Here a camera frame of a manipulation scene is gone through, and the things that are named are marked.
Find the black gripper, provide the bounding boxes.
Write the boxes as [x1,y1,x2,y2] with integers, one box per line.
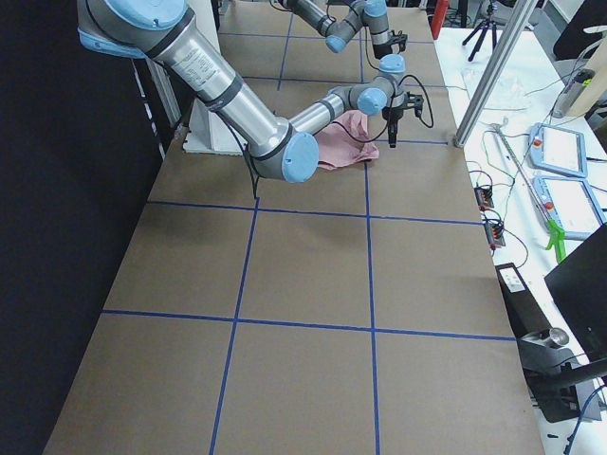
[372,29,408,60]
[381,91,424,148]

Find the light blue teach pendant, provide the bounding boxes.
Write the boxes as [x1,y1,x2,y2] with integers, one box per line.
[532,176,606,241]
[528,122,588,178]

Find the paper sheet in plastic sleeve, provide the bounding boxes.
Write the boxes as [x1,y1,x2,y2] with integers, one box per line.
[461,68,530,111]

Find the aluminium frame post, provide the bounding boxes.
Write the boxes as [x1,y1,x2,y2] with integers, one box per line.
[453,0,537,148]

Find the black monitor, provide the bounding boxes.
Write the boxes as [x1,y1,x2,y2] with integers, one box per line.
[544,226,607,361]

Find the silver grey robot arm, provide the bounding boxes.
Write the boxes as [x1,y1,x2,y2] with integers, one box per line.
[279,0,408,60]
[77,1,417,183]

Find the metal reacher grabber tool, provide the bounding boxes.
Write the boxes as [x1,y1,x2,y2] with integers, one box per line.
[489,123,567,264]

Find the black camera tripod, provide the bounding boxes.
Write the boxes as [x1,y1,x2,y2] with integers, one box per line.
[462,1,497,62]

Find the pink Snoopy t-shirt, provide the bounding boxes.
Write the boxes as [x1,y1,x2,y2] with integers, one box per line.
[315,110,379,171]

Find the grey orange cable hub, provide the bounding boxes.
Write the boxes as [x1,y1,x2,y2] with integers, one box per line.
[473,170,494,210]
[481,209,506,252]

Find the black box with white label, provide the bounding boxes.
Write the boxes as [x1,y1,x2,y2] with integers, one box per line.
[496,263,593,423]

